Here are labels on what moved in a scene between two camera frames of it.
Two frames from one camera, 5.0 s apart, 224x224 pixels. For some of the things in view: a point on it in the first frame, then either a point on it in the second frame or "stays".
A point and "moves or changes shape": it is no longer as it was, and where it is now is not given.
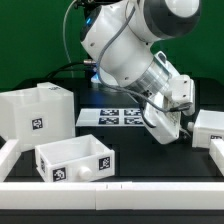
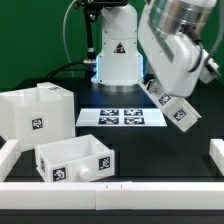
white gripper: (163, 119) → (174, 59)
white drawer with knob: (82, 157) stays
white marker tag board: (110, 117) stays
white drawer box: (208, 125) moves or changes shape
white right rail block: (216, 151) stays
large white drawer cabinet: (39, 116) stays
